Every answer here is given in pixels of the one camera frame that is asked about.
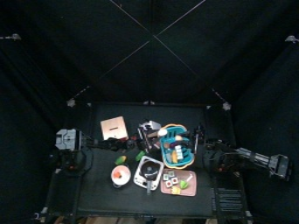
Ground black toy frying pan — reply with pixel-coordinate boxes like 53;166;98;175
139;161;162;196

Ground green toy pepper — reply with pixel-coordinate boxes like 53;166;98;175
135;150;147;162

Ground white toy bottle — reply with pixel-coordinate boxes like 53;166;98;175
174;145;185;160

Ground red toy box tan top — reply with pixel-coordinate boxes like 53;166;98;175
99;115;130;141

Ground pink cutting board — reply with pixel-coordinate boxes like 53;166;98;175
161;168;199;197

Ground teal basket orange handles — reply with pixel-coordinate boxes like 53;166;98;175
158;123;197;170

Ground white toy knife block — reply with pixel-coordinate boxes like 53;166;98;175
138;120;163;138

